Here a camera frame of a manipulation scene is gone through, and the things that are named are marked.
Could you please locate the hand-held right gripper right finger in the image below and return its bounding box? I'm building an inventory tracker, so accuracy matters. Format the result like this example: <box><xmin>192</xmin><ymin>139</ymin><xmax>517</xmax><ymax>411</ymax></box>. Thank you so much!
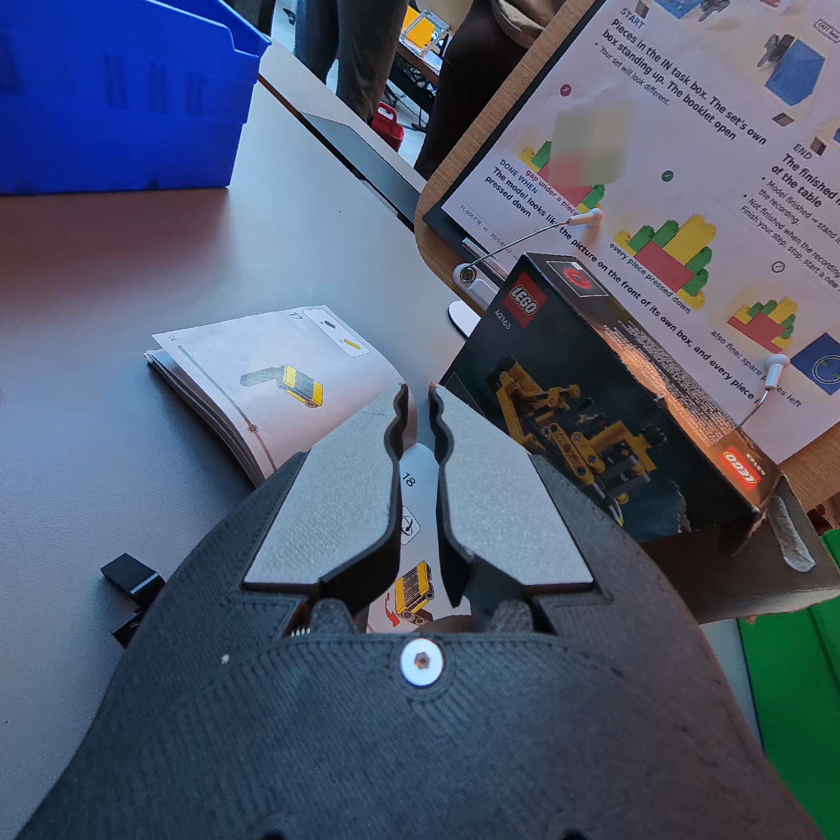
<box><xmin>427</xmin><ymin>385</ymin><xmax>596</xmax><ymax>608</ymax></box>

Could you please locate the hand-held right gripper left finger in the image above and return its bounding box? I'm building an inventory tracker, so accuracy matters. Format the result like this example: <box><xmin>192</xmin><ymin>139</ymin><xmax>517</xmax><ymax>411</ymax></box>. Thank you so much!
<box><xmin>243</xmin><ymin>384</ymin><xmax>411</xmax><ymax>618</ymax></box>

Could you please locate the black lego piece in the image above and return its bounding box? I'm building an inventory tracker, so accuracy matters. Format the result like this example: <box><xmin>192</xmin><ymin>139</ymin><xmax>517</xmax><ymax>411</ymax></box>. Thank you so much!
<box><xmin>100</xmin><ymin>553</ymin><xmax>166</xmax><ymax>647</ymax></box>

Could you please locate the blue plastic bin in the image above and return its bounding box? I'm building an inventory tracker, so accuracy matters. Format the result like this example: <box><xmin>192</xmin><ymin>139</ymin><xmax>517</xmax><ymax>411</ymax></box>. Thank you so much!
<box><xmin>0</xmin><ymin>0</ymin><xmax>272</xmax><ymax>196</ymax></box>

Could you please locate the black lego set box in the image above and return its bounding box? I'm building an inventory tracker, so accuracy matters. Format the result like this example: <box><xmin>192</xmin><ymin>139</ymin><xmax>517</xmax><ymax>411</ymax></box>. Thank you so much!
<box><xmin>438</xmin><ymin>252</ymin><xmax>821</xmax><ymax>572</ymax></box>

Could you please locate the lego instruction booklet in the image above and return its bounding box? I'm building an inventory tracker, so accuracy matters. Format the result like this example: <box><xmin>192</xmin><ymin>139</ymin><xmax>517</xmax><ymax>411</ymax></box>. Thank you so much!
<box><xmin>144</xmin><ymin>305</ymin><xmax>473</xmax><ymax>634</ymax></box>

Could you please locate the wooden document stand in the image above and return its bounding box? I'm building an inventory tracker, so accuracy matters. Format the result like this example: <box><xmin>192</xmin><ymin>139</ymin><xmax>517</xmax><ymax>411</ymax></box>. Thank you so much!
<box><xmin>413</xmin><ymin>0</ymin><xmax>840</xmax><ymax>513</ymax></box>

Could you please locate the green plastic bin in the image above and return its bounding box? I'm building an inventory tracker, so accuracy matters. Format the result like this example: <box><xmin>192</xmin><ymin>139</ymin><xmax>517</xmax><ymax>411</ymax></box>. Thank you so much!
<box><xmin>738</xmin><ymin>525</ymin><xmax>840</xmax><ymax>840</ymax></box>

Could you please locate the printed instruction sheet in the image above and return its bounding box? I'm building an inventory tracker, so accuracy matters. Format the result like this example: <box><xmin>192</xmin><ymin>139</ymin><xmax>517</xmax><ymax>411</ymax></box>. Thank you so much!
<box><xmin>441</xmin><ymin>0</ymin><xmax>840</xmax><ymax>463</ymax></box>

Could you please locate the white-tipped wire page holder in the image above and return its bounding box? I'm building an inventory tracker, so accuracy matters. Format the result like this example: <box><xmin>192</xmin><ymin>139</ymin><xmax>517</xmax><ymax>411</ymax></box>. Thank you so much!
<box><xmin>459</xmin><ymin>208</ymin><xmax>603</xmax><ymax>284</ymax></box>
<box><xmin>735</xmin><ymin>354</ymin><xmax>790</xmax><ymax>431</ymax></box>

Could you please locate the black cable tray cover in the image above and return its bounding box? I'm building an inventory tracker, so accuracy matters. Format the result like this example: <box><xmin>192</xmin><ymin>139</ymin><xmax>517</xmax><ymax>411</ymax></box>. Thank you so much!
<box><xmin>302</xmin><ymin>112</ymin><xmax>427</xmax><ymax>227</ymax></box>

